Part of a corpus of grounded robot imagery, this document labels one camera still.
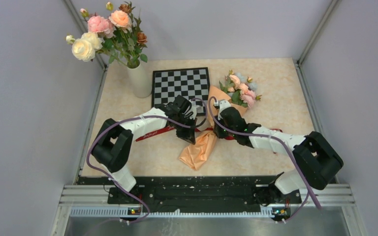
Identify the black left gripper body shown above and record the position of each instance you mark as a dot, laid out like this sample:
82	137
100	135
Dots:
184	132

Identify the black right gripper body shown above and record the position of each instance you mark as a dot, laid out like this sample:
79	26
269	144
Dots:
222	132

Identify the dark red ribbon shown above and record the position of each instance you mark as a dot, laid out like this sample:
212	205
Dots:
169	128

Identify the orange paper bouquet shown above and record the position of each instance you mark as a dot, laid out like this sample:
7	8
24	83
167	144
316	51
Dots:
241	92

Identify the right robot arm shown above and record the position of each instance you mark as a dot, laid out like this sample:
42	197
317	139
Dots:
315	161

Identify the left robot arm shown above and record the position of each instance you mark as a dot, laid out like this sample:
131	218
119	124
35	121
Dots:
111	148

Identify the white ceramic vase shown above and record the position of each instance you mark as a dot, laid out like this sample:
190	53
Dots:
141	84

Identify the flower bunch in vase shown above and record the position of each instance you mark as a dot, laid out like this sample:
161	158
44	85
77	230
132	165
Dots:
118	36

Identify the black white checkerboard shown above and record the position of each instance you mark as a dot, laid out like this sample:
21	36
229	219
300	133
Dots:
188	82

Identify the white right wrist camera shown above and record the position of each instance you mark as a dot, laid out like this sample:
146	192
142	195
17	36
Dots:
221	105

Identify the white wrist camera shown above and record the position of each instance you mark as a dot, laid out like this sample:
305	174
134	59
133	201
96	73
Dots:
221	105
192	111

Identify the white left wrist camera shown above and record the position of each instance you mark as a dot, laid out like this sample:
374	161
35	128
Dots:
192	111

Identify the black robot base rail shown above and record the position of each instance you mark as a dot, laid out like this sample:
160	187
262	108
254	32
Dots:
198	194

